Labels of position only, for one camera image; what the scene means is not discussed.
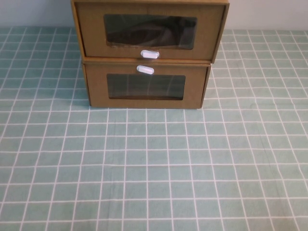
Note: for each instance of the cardboard drawer with scratched window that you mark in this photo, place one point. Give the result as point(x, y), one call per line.
point(91, 31)

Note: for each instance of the brown cardboard shoe box shell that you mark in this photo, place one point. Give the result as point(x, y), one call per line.
point(149, 1)
point(206, 81)

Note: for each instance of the blue grid cutting mat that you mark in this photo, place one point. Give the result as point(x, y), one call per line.
point(154, 168)

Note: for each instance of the cardboard drawer with clear window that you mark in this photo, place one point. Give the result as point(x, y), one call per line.
point(96, 84)

